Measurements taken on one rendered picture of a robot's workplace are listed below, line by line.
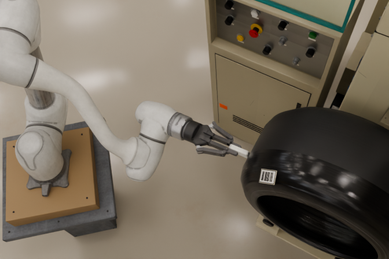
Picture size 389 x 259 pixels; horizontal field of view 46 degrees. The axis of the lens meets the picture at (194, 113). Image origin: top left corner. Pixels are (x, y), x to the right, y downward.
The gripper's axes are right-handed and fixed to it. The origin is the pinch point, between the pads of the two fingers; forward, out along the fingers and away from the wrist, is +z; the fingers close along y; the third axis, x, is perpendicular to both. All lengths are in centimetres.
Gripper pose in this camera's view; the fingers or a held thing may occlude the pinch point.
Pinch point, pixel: (239, 151)
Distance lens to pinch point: 152.7
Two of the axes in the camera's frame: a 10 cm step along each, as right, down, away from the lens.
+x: 2.0, 5.1, 8.4
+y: 4.9, -7.9, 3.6
